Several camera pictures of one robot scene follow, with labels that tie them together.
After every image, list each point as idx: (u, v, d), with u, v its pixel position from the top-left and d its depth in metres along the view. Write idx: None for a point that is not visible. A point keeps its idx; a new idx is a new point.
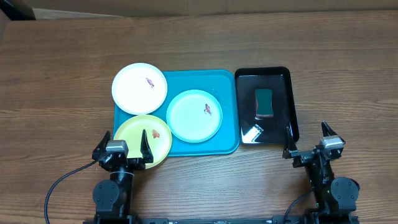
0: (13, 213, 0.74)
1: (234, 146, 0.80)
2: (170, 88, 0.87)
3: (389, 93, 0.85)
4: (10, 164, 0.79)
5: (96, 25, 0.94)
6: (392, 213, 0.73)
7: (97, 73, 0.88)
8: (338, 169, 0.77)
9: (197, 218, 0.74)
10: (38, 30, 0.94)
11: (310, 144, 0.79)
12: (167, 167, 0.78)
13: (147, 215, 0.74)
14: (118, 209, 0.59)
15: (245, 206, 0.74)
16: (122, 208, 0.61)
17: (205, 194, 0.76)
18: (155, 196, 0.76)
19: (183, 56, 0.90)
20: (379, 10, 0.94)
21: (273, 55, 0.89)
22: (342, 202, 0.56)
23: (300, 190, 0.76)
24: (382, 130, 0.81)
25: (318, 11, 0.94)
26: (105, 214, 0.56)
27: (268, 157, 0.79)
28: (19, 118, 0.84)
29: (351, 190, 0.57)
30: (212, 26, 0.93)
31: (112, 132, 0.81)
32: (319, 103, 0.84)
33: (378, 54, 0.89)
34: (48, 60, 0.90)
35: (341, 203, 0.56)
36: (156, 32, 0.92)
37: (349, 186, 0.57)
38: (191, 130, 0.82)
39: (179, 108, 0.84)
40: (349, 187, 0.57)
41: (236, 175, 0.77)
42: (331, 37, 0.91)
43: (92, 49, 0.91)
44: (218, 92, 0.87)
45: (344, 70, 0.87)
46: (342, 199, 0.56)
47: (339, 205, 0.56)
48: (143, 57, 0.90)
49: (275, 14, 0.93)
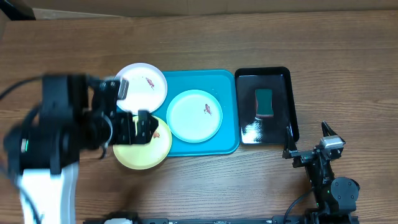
0: (14, 213, 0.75)
1: (234, 146, 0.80)
2: (170, 88, 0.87)
3: (389, 93, 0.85)
4: None
5: (96, 25, 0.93)
6: (392, 212, 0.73)
7: (97, 73, 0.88)
8: (338, 169, 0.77)
9: (197, 218, 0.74)
10: (37, 29, 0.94)
11: (310, 144, 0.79)
12: (167, 167, 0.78)
13: (147, 215, 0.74)
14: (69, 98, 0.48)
15: (245, 206, 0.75)
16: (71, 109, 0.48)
17: (205, 195, 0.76)
18: (155, 196, 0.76)
19: (183, 56, 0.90)
20: (379, 10, 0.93)
21: (273, 55, 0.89)
22: (342, 202, 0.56)
23: (300, 190, 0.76)
24: (382, 130, 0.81)
25: (318, 11, 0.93)
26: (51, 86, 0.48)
27: (268, 157, 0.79)
28: (19, 118, 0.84)
29: (351, 190, 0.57)
30: (212, 26, 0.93)
31: None
32: (319, 103, 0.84)
33: (378, 54, 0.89)
34: (48, 60, 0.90)
35: (341, 203, 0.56)
36: (156, 32, 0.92)
37: (349, 186, 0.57)
38: (191, 130, 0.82)
39: (179, 107, 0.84)
40: (349, 187, 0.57)
41: (236, 175, 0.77)
42: (331, 37, 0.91)
43: (92, 49, 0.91)
44: (218, 92, 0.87)
45: (344, 70, 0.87)
46: (342, 198, 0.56)
47: (339, 205, 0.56)
48: (143, 58, 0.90)
49: (275, 14, 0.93)
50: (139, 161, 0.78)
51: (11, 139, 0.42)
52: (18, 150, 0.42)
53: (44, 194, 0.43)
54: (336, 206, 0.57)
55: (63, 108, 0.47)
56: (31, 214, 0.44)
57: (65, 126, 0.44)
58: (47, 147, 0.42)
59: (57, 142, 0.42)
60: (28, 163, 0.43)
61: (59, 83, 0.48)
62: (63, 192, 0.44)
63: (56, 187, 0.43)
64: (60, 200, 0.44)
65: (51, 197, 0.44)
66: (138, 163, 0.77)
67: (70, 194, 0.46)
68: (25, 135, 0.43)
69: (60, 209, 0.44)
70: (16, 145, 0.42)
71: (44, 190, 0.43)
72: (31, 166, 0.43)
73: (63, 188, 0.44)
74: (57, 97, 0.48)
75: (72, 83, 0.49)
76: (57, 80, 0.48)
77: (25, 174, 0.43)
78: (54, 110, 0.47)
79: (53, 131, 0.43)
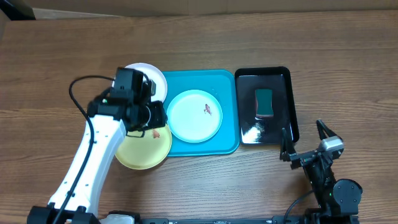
0: (13, 213, 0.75)
1: (234, 146, 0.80)
2: (170, 88, 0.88)
3: (389, 93, 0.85)
4: (10, 164, 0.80)
5: (96, 25, 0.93)
6: (392, 213, 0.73)
7: (97, 73, 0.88)
8: (338, 169, 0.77)
9: (197, 218, 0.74)
10: (37, 29, 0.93)
11: (310, 144, 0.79)
12: (167, 167, 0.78)
13: (147, 215, 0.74)
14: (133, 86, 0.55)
15: (245, 206, 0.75)
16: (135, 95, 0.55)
17: (205, 194, 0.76)
18: (155, 196, 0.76)
19: (183, 56, 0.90)
20: (379, 10, 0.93)
21: (273, 55, 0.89)
22: (344, 206, 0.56)
23: (300, 189, 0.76)
24: (382, 130, 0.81)
25: (318, 10, 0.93)
26: (122, 76, 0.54)
27: (268, 157, 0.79)
28: (19, 118, 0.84)
29: (354, 194, 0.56)
30: (212, 26, 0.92)
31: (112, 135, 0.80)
32: (319, 103, 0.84)
33: (378, 54, 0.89)
34: (48, 60, 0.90)
35: (343, 206, 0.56)
36: (156, 32, 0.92)
37: (351, 190, 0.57)
38: (191, 130, 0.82)
39: (179, 108, 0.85)
40: (352, 191, 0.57)
41: (236, 175, 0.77)
42: (331, 37, 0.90)
43: (92, 49, 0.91)
44: (218, 92, 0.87)
45: (344, 70, 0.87)
46: (344, 203, 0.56)
47: (341, 209, 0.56)
48: (143, 57, 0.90)
49: (276, 14, 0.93)
50: (136, 160, 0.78)
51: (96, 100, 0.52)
52: (97, 104, 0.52)
53: (103, 127, 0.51)
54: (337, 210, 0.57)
55: (128, 91, 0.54)
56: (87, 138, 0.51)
57: (131, 103, 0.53)
58: (117, 109, 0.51)
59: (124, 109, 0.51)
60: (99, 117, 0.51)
61: (129, 74, 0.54)
62: (117, 130, 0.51)
63: (113, 126, 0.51)
64: (113, 135, 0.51)
65: (107, 130, 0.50)
66: (135, 162, 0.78)
67: (120, 135, 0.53)
68: (104, 97, 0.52)
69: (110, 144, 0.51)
70: (96, 102, 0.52)
71: (106, 125, 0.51)
72: (99, 114, 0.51)
73: (119, 129, 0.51)
74: (124, 83, 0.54)
75: (137, 76, 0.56)
76: (127, 72, 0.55)
77: (96, 115, 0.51)
78: (120, 91, 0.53)
79: (123, 102, 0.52)
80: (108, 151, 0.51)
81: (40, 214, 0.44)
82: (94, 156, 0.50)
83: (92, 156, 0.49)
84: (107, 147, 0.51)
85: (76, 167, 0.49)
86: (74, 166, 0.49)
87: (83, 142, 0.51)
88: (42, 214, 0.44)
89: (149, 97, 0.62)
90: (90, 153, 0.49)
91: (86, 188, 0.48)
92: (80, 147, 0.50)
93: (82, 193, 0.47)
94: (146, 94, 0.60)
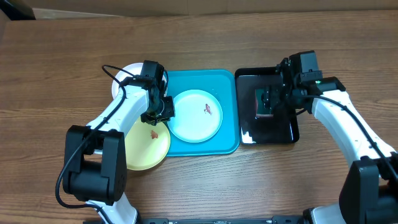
0: (13, 213, 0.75)
1: (234, 146, 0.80)
2: (171, 87, 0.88)
3: (390, 93, 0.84)
4: (9, 164, 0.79)
5: (96, 25, 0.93)
6: None
7: (97, 73, 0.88)
8: (338, 169, 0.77)
9: (197, 218, 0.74)
10: (37, 30, 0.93)
11: (310, 144, 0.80)
12: (167, 167, 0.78)
13: (147, 215, 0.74)
14: (157, 76, 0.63)
15: (245, 206, 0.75)
16: (157, 84, 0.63)
17: (205, 194, 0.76)
18: (155, 196, 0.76)
19: (183, 56, 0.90)
20: (379, 10, 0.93)
21: (273, 55, 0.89)
22: (304, 58, 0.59)
23: (300, 190, 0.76)
24: (381, 130, 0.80)
25: (318, 10, 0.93)
26: (146, 67, 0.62)
27: (268, 157, 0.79)
28: (19, 118, 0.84)
29: (313, 60, 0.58)
30: (212, 26, 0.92)
31: (127, 142, 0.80)
32: None
33: (378, 54, 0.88)
34: (48, 60, 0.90)
35: (302, 57, 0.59)
36: (155, 32, 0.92)
37: (313, 59, 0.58)
38: (191, 129, 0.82)
39: (180, 108, 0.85)
40: (313, 60, 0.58)
41: (236, 175, 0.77)
42: (331, 37, 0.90)
43: (91, 49, 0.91)
44: (218, 92, 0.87)
45: (346, 70, 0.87)
46: (306, 60, 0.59)
47: (300, 56, 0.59)
48: (143, 57, 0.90)
49: (275, 14, 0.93)
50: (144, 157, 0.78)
51: (127, 79, 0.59)
52: (127, 80, 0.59)
53: (133, 90, 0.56)
54: (301, 66, 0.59)
55: (152, 78, 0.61)
56: (119, 95, 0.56)
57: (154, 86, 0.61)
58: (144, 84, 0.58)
59: (148, 86, 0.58)
60: (130, 86, 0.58)
61: (153, 65, 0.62)
62: (143, 98, 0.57)
63: (140, 92, 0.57)
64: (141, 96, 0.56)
65: (137, 92, 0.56)
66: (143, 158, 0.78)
67: (143, 104, 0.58)
68: (135, 77, 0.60)
69: (139, 101, 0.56)
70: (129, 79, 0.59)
71: (135, 88, 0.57)
72: (130, 85, 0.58)
73: (144, 96, 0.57)
74: (149, 71, 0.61)
75: (159, 68, 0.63)
76: (152, 64, 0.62)
77: (127, 85, 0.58)
78: (145, 78, 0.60)
79: (148, 82, 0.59)
80: (136, 107, 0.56)
81: (78, 131, 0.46)
82: (126, 103, 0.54)
83: (124, 106, 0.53)
84: (137, 104, 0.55)
85: (110, 109, 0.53)
86: (108, 108, 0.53)
87: (115, 99, 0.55)
88: (79, 131, 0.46)
89: (164, 93, 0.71)
90: (122, 102, 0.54)
91: (117, 121, 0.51)
92: (112, 104, 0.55)
93: (114, 122, 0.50)
94: (165, 85, 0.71)
